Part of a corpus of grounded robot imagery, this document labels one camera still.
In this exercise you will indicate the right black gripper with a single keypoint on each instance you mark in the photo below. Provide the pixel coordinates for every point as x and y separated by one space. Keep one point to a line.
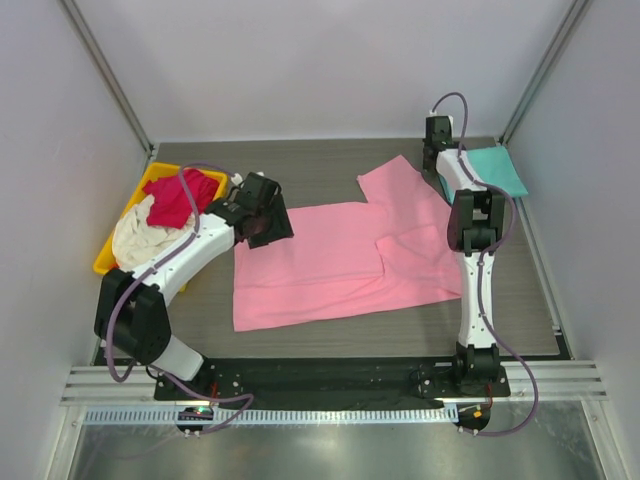
427 166

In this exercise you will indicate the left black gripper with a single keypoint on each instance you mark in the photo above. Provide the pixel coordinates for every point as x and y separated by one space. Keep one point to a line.
281 227

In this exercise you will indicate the pink t shirt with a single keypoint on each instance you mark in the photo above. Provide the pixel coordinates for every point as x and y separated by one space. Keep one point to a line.
385 253

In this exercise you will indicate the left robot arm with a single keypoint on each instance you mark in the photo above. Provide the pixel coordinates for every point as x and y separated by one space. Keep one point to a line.
132 312

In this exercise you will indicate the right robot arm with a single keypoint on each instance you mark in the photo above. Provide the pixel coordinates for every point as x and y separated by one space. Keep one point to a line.
474 228

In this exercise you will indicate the folded teal t shirt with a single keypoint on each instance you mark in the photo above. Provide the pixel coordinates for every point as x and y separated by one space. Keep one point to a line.
490 165

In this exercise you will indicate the red t shirt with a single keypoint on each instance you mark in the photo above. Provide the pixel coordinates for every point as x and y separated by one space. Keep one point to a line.
170 207

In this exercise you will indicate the white t shirt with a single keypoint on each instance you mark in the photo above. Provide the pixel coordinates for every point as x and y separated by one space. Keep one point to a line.
134 242

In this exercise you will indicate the yellow plastic bin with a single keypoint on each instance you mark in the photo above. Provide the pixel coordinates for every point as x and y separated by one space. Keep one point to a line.
105 260

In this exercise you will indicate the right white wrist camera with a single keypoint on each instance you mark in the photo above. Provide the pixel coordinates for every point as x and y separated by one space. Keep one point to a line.
435 114

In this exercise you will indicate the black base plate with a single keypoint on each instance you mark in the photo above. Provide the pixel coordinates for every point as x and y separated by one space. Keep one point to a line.
345 384

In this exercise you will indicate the right aluminium frame post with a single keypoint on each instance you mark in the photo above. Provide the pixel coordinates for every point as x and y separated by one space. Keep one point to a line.
560 40

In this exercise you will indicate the aluminium frame post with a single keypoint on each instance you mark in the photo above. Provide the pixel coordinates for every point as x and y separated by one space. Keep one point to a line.
89 42
560 40

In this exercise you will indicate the aluminium front rail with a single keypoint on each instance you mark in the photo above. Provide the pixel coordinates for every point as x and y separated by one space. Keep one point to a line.
557 380

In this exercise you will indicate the slotted cable duct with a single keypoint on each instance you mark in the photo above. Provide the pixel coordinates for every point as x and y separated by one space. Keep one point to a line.
167 415

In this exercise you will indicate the left aluminium frame post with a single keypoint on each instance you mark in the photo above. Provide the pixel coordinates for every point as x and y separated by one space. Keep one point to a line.
89 42

